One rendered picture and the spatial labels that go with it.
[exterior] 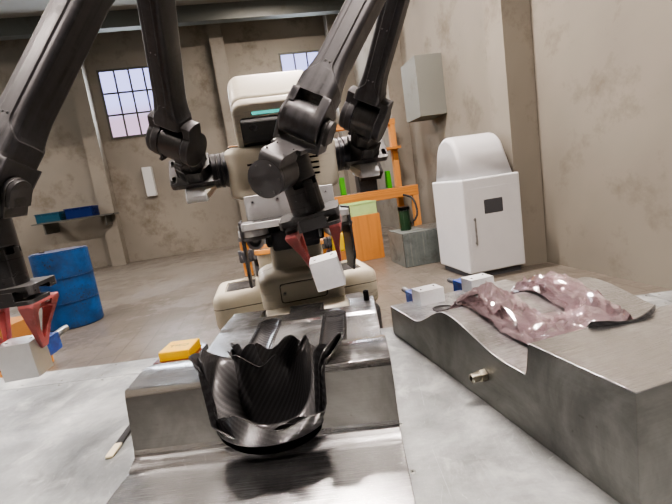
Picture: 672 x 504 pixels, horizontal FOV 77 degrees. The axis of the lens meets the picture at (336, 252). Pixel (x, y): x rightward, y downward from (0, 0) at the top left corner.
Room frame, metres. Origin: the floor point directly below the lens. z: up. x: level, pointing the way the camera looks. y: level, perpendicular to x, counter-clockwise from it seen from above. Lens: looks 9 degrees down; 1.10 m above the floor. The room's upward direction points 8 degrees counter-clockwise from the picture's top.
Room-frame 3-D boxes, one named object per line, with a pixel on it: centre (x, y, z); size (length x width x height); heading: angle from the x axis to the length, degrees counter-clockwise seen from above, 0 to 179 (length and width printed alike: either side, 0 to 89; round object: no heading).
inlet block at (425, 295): (0.82, -0.15, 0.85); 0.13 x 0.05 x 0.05; 14
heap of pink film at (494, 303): (0.57, -0.27, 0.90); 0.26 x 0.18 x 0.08; 14
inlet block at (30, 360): (0.64, 0.48, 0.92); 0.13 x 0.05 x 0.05; 3
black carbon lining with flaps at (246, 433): (0.52, 0.08, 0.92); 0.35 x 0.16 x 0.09; 177
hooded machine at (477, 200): (4.30, -1.49, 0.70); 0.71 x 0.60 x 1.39; 10
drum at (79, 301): (4.61, 3.00, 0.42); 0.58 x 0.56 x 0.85; 9
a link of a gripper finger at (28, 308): (0.60, 0.46, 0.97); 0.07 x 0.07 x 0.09; 3
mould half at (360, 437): (0.50, 0.09, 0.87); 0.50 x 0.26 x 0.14; 177
